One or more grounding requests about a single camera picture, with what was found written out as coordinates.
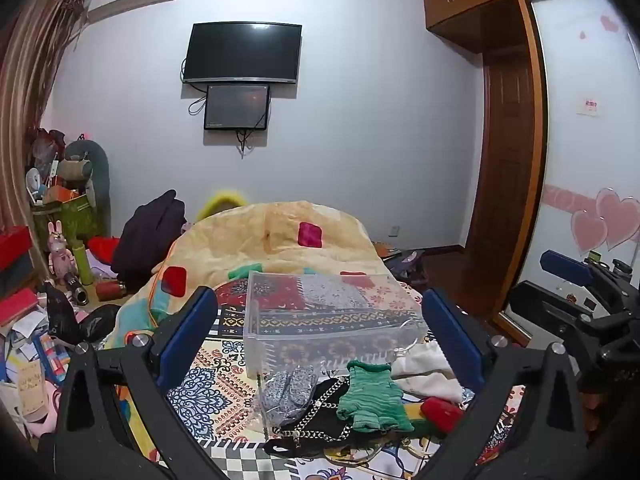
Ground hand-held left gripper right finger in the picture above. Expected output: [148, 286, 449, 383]
[421, 287, 590, 480]

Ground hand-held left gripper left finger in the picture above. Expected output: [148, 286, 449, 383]
[52, 286, 221, 480]

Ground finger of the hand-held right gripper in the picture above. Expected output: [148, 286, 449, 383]
[507, 280, 601, 335]
[539, 249, 597, 288]

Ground clear plastic storage box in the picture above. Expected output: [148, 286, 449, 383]
[243, 271, 430, 378]

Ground red soft pouch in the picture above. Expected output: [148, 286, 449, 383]
[420, 396, 466, 435]

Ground white cloth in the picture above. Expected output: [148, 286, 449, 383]
[390, 342, 464, 404]

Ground colourful patterned blanket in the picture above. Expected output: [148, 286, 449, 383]
[114, 279, 527, 480]

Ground purple bag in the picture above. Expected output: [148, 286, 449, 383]
[384, 247, 427, 282]

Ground brown bottle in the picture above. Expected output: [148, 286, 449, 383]
[96, 280, 129, 302]

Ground green knit cloth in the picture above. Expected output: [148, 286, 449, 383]
[336, 360, 416, 434]

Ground beige patchwork quilt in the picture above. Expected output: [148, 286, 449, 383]
[107, 201, 387, 352]

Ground sliding wardrobe door with hearts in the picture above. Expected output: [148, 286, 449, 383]
[495, 0, 640, 347]

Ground wooden door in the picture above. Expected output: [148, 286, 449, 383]
[464, 54, 540, 311]

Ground grey patterned socks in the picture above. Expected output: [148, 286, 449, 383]
[257, 365, 319, 419]

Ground red cloth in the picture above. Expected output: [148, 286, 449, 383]
[87, 236, 121, 264]

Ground black flask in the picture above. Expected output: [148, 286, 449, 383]
[63, 272, 90, 307]

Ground green thermos bottle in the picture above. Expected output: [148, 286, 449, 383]
[72, 242, 94, 285]

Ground yellow plush toy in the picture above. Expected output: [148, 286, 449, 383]
[195, 190, 247, 222]

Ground black plastic bag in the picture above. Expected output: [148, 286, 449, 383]
[37, 282, 122, 347]

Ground pink rabbit toy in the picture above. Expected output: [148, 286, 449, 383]
[47, 220, 77, 282]

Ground gold bangle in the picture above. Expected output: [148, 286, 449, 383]
[324, 446, 383, 467]

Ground green cardboard box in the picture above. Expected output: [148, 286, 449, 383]
[31, 193, 101, 247]

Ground grey plush toy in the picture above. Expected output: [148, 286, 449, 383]
[62, 139, 111, 212]

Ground red box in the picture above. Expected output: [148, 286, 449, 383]
[0, 225, 33, 272]

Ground wooden overhead cabinet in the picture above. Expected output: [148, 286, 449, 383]
[422, 0, 601, 54]

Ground striped curtain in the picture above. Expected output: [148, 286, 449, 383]
[0, 0, 92, 241]

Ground black bag with chain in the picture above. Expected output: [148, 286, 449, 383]
[262, 377, 401, 457]

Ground small wall monitor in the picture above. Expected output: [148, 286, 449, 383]
[203, 84, 271, 131]

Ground black wall television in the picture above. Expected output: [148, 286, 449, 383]
[182, 22, 303, 85]

